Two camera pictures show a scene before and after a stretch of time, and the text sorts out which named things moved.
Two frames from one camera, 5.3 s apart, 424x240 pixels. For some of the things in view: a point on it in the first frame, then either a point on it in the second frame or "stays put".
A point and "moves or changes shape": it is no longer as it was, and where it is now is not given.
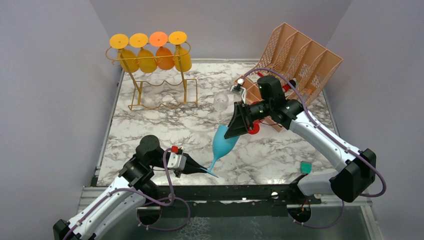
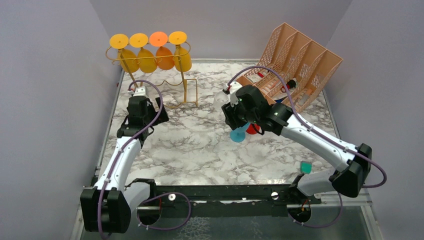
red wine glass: [256, 127] stays put
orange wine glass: [165, 57] stays put
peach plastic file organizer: [302, 66] stays put
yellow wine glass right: [182, 57] stays put
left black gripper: [192, 167] → [150, 107]
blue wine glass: [222, 147] moves or changes shape
